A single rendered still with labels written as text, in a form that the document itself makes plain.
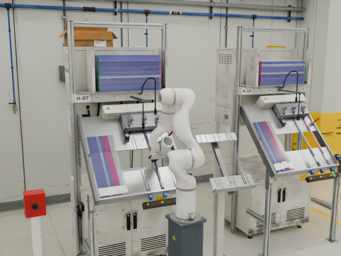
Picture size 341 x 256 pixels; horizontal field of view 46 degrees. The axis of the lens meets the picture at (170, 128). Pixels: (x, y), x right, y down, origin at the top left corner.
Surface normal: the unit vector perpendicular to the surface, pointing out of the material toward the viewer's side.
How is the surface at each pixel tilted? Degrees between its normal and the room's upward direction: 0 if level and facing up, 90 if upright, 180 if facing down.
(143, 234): 90
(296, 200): 90
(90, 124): 43
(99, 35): 76
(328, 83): 90
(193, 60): 90
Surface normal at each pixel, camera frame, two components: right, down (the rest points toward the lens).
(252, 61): -0.91, 0.07
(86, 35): 0.44, 0.00
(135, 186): 0.28, -0.60
